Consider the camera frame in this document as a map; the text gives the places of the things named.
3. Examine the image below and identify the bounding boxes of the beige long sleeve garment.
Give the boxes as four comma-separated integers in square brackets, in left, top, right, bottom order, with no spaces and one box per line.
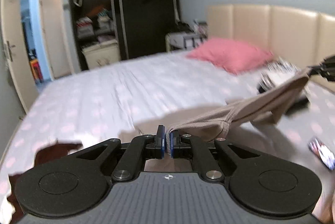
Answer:
[115,67,335,224]

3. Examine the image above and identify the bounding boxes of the folded white grey clothes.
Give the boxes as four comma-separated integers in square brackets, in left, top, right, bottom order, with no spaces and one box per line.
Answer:
[257,58,300,93]

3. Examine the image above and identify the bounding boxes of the beige padded headboard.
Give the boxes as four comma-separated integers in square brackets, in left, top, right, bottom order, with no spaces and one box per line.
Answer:
[207,4,334,68]

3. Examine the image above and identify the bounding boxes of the folded black garment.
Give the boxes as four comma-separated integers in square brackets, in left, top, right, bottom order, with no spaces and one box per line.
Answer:
[256,79,311,115]

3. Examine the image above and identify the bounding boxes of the black smartphone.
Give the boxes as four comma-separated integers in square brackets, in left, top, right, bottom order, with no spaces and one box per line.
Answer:
[308,138,335,171]

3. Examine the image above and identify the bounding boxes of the pink pillow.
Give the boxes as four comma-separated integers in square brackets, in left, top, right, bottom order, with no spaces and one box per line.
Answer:
[186,38,274,75]

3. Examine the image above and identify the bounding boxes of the polka dot bed sheet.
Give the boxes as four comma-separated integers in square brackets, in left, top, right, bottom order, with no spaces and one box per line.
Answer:
[1,52,334,223]

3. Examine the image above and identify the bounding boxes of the cream storage box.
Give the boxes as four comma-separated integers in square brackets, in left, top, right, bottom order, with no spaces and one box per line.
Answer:
[82,39,121,70]

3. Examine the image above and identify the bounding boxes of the cream bedroom door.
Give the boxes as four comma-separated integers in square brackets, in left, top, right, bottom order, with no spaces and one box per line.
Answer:
[1,0,39,112]

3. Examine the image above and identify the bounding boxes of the white bedside table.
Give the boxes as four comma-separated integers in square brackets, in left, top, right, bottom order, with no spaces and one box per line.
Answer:
[165,20,208,52]

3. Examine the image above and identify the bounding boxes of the dark wardrobe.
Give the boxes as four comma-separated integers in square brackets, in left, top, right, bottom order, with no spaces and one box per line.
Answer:
[67,0,181,71]

